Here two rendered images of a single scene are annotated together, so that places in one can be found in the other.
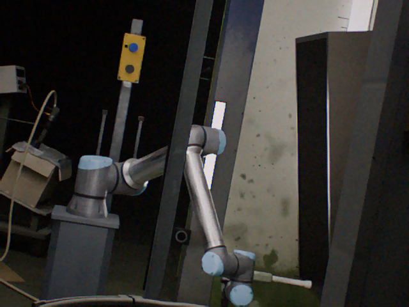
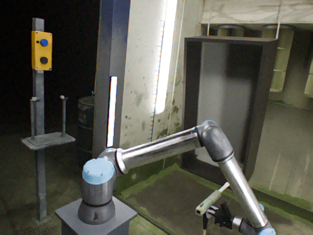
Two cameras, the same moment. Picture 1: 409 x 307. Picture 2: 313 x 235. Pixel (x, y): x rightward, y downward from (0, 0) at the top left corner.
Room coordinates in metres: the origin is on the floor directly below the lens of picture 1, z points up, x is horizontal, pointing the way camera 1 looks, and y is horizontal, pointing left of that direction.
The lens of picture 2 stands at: (3.11, 1.02, 1.43)
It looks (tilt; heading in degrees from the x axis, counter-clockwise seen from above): 13 degrees down; 314
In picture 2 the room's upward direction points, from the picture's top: 6 degrees clockwise
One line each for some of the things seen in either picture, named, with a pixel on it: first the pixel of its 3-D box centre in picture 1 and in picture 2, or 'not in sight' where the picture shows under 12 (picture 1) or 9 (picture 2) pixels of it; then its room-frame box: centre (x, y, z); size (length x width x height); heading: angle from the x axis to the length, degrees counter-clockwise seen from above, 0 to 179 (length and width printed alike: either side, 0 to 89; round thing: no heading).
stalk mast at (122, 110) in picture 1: (113, 163); (38, 130); (4.87, 0.52, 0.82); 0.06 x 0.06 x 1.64; 7
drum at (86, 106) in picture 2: not in sight; (100, 134); (5.50, -0.41, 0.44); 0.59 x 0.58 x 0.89; 168
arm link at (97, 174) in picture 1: (94, 174); (98, 179); (3.98, 0.50, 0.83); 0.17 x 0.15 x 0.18; 132
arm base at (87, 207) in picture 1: (88, 203); (96, 203); (3.98, 0.50, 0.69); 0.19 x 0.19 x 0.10
